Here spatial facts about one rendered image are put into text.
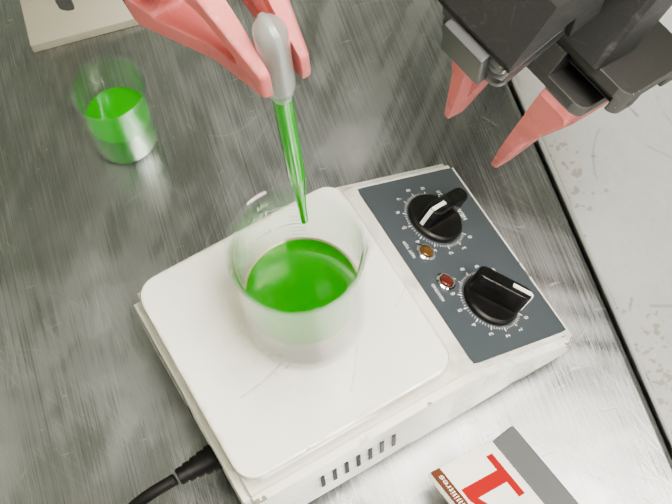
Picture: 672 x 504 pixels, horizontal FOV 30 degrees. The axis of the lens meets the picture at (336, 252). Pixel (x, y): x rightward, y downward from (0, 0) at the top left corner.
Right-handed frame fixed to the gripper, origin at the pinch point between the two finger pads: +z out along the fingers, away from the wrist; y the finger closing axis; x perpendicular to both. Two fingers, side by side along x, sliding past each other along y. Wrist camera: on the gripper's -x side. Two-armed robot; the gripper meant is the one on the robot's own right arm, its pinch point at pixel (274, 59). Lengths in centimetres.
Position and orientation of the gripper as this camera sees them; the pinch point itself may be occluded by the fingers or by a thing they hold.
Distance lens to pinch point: 42.3
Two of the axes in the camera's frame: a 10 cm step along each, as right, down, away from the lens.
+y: 8.6, -4.9, 1.5
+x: 0.6, 3.9, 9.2
